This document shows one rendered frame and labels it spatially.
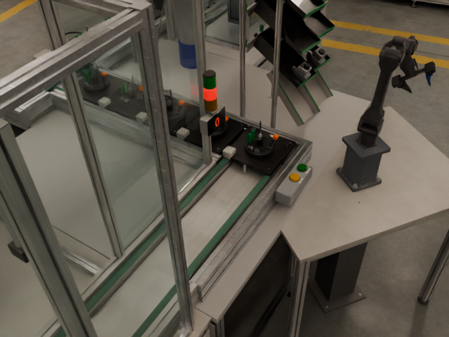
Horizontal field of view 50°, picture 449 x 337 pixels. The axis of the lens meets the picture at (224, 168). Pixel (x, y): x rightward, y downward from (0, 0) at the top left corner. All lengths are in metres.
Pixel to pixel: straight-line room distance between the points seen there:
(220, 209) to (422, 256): 1.55
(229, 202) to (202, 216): 0.13
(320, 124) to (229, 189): 0.69
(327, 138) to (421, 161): 0.44
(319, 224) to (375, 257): 1.10
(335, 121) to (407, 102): 1.86
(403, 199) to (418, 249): 1.02
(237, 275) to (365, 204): 0.64
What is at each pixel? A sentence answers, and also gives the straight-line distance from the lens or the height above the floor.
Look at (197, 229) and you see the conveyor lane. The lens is 1.88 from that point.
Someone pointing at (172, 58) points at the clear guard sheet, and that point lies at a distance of 1.63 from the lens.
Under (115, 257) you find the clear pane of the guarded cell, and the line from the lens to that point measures 1.11.
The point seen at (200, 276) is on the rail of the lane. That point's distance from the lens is 1.70.
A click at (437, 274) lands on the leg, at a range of 2.71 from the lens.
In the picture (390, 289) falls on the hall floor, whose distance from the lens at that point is 2.93.
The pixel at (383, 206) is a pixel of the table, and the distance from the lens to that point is 2.11.
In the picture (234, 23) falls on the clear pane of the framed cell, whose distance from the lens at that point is 3.02.
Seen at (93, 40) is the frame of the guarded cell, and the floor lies 1.99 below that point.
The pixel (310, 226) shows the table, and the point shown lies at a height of 0.86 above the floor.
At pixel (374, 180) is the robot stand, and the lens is 2.18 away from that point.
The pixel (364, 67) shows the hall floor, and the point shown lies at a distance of 4.70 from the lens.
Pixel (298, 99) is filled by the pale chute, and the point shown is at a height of 1.06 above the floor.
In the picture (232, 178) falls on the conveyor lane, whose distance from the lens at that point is 2.06.
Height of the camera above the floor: 2.35
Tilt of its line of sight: 43 degrees down
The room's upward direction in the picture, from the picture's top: 2 degrees counter-clockwise
